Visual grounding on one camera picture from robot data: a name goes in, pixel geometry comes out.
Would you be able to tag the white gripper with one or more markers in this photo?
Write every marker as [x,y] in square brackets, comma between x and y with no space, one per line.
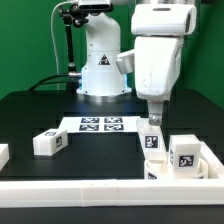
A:
[157,67]

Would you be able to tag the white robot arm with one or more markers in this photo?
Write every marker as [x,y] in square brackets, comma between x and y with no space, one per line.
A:
[159,27]

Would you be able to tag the white marker sheet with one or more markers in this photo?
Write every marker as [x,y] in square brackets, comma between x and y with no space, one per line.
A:
[107,124]

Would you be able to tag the white U-shaped fence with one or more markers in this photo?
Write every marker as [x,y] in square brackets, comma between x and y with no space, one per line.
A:
[137,192]

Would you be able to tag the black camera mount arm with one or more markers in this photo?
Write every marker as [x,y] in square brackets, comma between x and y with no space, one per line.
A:
[72,17]

